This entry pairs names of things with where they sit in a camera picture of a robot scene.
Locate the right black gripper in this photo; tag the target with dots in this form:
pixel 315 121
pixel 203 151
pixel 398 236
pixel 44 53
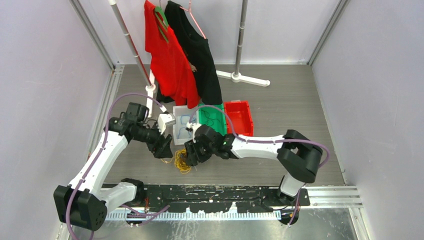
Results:
pixel 191 159

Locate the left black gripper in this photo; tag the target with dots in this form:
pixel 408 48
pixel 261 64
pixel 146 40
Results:
pixel 165 150

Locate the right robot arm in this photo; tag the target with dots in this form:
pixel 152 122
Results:
pixel 299 156

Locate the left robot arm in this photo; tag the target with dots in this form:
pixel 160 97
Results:
pixel 82 203

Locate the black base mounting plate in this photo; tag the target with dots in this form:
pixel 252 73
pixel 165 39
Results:
pixel 216 198

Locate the white plastic bin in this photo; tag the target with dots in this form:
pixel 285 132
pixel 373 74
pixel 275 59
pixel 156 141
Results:
pixel 182 115

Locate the green plastic bin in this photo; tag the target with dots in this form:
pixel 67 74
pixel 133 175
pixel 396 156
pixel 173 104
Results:
pixel 213 118

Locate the red plastic bin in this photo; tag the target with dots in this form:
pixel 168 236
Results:
pixel 240 115

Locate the red t-shirt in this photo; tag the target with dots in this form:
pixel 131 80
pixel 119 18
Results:
pixel 169 64

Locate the left rack pole with base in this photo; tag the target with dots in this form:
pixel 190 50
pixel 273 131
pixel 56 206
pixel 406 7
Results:
pixel 150 86

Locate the black t-shirt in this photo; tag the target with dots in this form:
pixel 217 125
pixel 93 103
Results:
pixel 197 50

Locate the green clothes hanger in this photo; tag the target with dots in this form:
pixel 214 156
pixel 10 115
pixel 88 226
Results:
pixel 161 22

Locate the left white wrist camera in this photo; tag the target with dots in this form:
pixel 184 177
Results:
pixel 165 119

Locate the white slotted cable duct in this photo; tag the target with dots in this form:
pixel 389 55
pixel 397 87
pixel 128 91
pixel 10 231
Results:
pixel 232 215

